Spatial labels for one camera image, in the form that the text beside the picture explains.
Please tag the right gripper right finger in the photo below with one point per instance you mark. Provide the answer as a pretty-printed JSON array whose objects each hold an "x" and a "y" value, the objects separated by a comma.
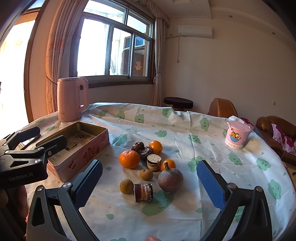
[{"x": 255, "y": 220}]

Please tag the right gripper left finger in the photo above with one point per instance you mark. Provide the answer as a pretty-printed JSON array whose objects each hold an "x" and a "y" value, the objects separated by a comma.
[{"x": 43, "y": 221}]

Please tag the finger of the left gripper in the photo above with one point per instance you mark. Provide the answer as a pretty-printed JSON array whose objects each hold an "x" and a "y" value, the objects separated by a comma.
[
  {"x": 49, "y": 145},
  {"x": 11, "y": 141}
]

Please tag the large wrinkled tangerine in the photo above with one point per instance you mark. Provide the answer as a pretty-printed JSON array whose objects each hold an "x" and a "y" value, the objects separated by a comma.
[{"x": 129, "y": 159}]

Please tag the dark water chestnut front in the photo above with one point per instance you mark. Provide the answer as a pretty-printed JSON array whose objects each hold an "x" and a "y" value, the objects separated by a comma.
[{"x": 145, "y": 152}]

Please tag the dark water chestnut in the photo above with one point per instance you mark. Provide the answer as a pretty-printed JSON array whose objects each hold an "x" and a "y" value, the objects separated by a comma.
[
  {"x": 145, "y": 152},
  {"x": 138, "y": 147}
]

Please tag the brown round fruit with stem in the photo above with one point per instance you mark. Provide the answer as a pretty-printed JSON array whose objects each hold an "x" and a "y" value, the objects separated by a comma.
[{"x": 170, "y": 179}]

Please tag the small orange front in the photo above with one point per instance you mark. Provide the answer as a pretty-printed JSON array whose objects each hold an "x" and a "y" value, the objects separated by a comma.
[{"x": 171, "y": 164}]

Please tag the small orange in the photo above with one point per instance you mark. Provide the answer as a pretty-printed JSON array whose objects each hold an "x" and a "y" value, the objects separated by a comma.
[
  {"x": 171, "y": 164},
  {"x": 156, "y": 147}
]

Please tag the small orange back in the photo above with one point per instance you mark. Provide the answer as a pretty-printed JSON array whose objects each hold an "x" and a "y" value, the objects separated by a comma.
[{"x": 156, "y": 147}]

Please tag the dark water chestnut back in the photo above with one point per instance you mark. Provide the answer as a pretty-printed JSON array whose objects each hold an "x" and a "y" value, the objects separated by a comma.
[{"x": 138, "y": 147}]

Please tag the person's left hand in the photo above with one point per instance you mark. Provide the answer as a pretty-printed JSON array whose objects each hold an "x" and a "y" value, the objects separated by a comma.
[{"x": 14, "y": 211}]

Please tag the person's right hand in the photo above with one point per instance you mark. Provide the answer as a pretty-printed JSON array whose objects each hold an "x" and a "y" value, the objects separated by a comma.
[{"x": 152, "y": 238}]

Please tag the pink metal tin box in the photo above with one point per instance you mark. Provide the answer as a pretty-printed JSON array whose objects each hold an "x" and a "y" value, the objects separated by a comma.
[{"x": 67, "y": 169}]

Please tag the pink electric kettle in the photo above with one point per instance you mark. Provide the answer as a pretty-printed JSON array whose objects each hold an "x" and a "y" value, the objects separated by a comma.
[{"x": 72, "y": 98}]

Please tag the pink floral cushion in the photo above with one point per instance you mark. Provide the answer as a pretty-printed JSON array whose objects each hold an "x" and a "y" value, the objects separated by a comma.
[{"x": 285, "y": 142}]

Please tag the pink cartoon cup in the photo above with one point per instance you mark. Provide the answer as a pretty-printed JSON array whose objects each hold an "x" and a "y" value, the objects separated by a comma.
[{"x": 236, "y": 134}]

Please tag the cloud pattern tablecloth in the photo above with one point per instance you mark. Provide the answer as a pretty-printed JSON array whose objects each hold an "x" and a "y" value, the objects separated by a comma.
[{"x": 187, "y": 138}]

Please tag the pink left curtain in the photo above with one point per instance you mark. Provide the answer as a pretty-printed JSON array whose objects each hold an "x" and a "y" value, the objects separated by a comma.
[{"x": 65, "y": 21}]

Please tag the pink curtain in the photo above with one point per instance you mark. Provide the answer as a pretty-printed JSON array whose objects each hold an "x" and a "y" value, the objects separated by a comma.
[
  {"x": 65, "y": 21},
  {"x": 162, "y": 22}
]

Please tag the black round stool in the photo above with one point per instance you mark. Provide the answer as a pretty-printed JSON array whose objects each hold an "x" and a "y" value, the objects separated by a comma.
[{"x": 179, "y": 103}]

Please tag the pink right curtain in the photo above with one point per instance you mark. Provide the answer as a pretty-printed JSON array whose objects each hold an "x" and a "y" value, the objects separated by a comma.
[{"x": 162, "y": 22}]

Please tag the white air conditioner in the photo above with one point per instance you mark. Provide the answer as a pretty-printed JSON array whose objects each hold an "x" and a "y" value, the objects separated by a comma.
[{"x": 195, "y": 31}]

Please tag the window with frame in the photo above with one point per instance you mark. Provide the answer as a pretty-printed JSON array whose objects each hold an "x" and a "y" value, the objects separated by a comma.
[{"x": 113, "y": 44}]

